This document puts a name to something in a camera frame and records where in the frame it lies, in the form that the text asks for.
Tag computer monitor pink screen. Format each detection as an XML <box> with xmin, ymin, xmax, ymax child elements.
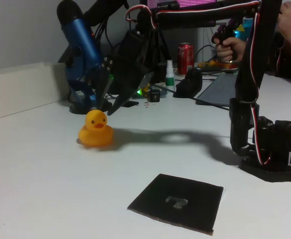
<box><xmin>140</xmin><ymin>0</ymin><xmax>218</xmax><ymax>28</ymax></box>

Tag black tripod stand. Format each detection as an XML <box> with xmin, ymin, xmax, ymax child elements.
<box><xmin>147</xmin><ymin>29</ymin><xmax>172</xmax><ymax>73</ymax></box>

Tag grey flat laptop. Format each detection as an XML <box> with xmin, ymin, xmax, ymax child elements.
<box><xmin>196</xmin><ymin>73</ymin><xmax>239</xmax><ymax>107</ymax></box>

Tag white raised shelf board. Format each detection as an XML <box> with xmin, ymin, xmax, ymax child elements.
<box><xmin>0</xmin><ymin>61</ymin><xmax>70</xmax><ymax>122</ymax></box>

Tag red soda can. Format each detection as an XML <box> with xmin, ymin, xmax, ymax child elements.
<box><xmin>177</xmin><ymin>42</ymin><xmax>195</xmax><ymax>75</ymax></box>

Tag black square pad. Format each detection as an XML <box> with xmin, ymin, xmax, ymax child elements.
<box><xmin>127</xmin><ymin>173</ymin><xmax>225</xmax><ymax>236</ymax></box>

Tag yellow rubber duck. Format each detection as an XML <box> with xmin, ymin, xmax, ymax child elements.
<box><xmin>76</xmin><ymin>110</ymin><xmax>115</xmax><ymax>148</ymax></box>

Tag person's right hand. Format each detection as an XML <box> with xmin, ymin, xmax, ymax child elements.
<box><xmin>215</xmin><ymin>36</ymin><xmax>246</xmax><ymax>63</ymax></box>

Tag white lit computer case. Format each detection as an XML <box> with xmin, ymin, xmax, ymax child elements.
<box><xmin>235</xmin><ymin>17</ymin><xmax>251</xmax><ymax>42</ymax></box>

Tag black leader teleoperation arm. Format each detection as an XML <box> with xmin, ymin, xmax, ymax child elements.
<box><xmin>211</xmin><ymin>17</ymin><xmax>291</xmax><ymax>78</ymax></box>

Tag blue desktop microphone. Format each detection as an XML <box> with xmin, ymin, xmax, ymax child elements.
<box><xmin>56</xmin><ymin>0</ymin><xmax>113</xmax><ymax>115</ymax></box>

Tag yellow handled tool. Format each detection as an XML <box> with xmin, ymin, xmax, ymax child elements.
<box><xmin>197</xmin><ymin>61</ymin><xmax>238</xmax><ymax>72</ymax></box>

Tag red white servo cable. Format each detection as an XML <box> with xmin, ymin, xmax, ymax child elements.
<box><xmin>245</xmin><ymin>103</ymin><xmax>273</xmax><ymax>165</ymax></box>

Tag small black cube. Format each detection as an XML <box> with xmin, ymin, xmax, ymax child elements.
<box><xmin>149</xmin><ymin>89</ymin><xmax>161</xmax><ymax>102</ymax></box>

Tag white green spray bottle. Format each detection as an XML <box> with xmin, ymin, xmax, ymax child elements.
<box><xmin>165</xmin><ymin>59</ymin><xmax>176</xmax><ymax>93</ymax></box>

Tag black flat stand foot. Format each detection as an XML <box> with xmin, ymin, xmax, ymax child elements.
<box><xmin>122</xmin><ymin>99</ymin><xmax>140</xmax><ymax>108</ymax></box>

